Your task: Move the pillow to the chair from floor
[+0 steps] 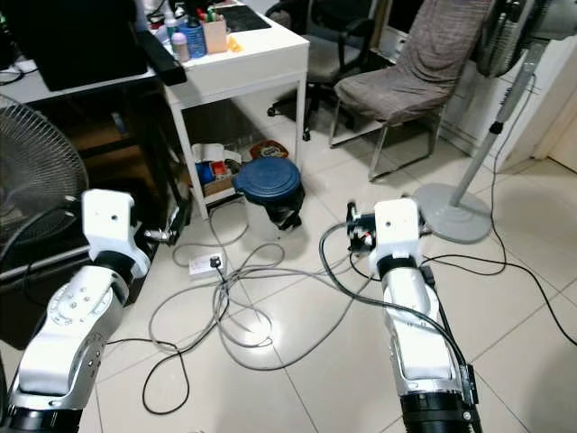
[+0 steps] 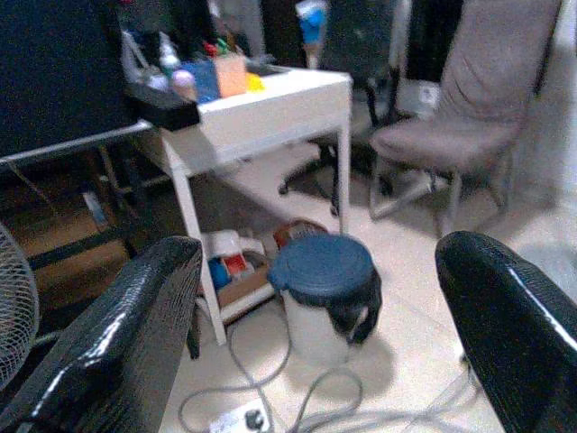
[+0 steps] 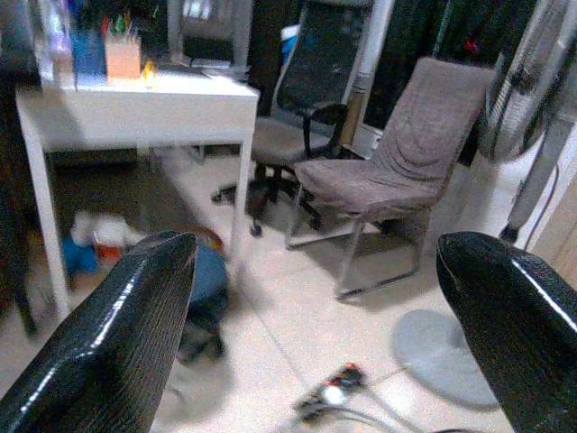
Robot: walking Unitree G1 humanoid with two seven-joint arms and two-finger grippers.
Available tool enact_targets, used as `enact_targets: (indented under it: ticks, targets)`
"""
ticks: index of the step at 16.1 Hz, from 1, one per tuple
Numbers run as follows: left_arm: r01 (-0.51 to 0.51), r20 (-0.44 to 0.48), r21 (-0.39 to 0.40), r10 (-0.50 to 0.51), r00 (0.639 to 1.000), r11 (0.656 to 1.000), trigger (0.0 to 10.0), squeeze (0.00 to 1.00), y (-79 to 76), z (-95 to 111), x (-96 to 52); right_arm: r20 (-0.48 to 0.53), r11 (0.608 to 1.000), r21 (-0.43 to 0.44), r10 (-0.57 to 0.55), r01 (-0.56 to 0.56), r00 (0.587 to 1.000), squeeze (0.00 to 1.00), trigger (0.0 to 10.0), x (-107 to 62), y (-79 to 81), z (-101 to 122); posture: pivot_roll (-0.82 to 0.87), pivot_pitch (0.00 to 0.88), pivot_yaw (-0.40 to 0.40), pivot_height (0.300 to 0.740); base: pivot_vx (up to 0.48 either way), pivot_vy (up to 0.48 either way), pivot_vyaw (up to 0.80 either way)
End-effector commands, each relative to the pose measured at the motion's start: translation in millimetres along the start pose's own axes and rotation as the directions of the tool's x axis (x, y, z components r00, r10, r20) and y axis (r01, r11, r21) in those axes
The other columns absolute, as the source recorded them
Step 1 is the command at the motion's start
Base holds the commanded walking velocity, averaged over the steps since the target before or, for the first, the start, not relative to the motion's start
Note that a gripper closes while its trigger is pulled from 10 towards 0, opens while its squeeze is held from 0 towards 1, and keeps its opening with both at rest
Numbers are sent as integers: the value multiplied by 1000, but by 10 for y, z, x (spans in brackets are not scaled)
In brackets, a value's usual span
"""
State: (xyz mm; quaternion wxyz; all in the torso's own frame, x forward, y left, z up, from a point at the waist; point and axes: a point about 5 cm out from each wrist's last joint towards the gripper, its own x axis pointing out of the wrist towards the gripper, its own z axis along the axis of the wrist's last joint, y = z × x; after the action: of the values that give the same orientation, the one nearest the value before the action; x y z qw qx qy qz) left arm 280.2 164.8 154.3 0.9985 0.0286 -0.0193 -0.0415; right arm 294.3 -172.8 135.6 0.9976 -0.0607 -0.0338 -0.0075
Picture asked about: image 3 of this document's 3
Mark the blue round stool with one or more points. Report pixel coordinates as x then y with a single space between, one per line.
208 279

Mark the yellow small toy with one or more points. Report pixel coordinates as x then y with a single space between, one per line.
149 74

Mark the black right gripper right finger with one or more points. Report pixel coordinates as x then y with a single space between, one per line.
514 315

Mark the white desk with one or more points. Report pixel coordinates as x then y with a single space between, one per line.
149 106

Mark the blue box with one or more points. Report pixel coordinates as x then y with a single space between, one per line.
88 58

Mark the white standing fan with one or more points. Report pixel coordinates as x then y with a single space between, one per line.
523 104

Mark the white and orange bag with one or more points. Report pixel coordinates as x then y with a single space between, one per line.
108 236

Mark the black mesh office chair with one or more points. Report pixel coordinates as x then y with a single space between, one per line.
311 90

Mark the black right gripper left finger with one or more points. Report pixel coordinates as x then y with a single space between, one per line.
112 325

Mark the orange pen holder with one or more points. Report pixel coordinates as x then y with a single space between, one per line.
123 58

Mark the computer monitor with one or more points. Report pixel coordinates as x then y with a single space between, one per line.
207 27

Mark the grey fabric cantilever chair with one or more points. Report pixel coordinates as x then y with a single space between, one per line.
401 167

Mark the black power strip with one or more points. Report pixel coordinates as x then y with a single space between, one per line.
333 392

